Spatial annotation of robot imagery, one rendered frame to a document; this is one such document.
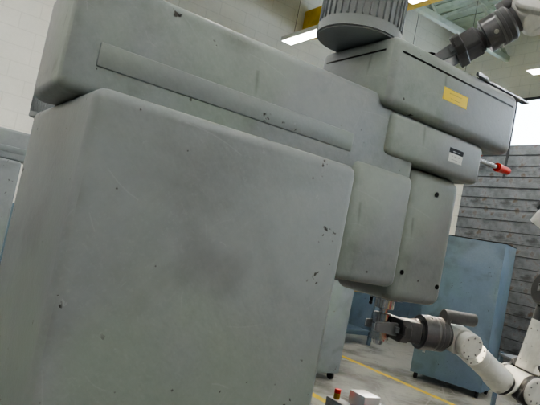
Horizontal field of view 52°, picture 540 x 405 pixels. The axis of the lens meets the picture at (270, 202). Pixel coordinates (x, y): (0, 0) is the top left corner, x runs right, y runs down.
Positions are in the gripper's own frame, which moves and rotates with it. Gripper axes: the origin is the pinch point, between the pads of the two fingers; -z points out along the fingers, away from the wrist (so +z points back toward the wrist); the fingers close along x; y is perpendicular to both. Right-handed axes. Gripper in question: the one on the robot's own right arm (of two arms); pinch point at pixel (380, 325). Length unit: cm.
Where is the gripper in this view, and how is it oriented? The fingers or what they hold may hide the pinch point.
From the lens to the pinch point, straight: 148.1
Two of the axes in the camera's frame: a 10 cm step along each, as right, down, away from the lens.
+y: -1.8, 9.8, -0.6
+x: 2.7, -0.1, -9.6
